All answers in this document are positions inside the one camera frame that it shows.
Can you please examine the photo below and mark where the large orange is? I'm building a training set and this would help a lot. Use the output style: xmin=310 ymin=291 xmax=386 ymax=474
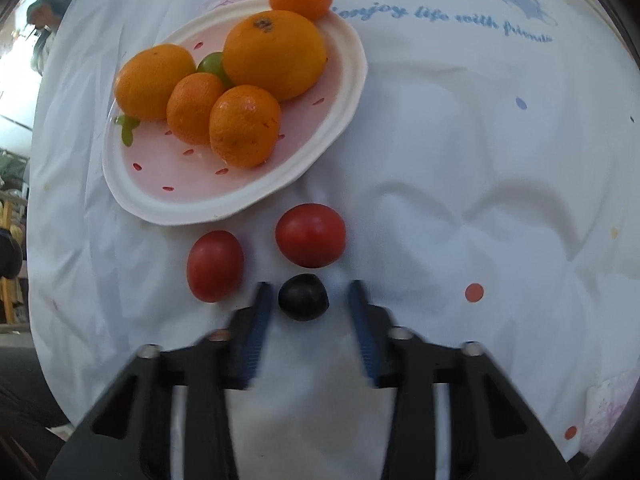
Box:
xmin=221 ymin=9 xmax=328 ymax=102

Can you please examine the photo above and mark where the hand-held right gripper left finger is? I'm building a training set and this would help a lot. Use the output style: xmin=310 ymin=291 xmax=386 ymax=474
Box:
xmin=45 ymin=281 xmax=275 ymax=480

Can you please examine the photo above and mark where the white cartoon print bedsheet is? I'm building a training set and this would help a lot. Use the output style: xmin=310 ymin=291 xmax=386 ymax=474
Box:
xmin=27 ymin=0 xmax=640 ymax=461

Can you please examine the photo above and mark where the pink strawberry print plate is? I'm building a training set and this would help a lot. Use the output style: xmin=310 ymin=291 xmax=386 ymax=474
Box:
xmin=101 ymin=0 xmax=369 ymax=226

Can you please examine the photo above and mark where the medium tangerine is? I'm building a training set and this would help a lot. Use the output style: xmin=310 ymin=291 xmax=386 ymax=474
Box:
xmin=114 ymin=43 xmax=197 ymax=122

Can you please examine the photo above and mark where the dark purple grape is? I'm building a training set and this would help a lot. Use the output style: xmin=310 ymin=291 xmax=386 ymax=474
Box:
xmin=277 ymin=274 xmax=330 ymax=322

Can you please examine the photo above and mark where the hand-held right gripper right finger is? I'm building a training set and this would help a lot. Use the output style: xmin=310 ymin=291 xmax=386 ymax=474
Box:
xmin=347 ymin=280 xmax=576 ymax=480

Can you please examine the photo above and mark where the round red cherry tomato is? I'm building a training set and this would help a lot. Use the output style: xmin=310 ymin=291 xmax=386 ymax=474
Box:
xmin=275 ymin=203 xmax=347 ymax=268

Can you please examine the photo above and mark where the green grape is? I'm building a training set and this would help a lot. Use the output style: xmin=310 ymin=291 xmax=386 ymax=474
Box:
xmin=196 ymin=51 xmax=233 ymax=88

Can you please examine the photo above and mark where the oval red cherry tomato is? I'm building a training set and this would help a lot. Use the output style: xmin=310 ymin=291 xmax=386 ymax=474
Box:
xmin=186 ymin=230 xmax=245 ymax=303

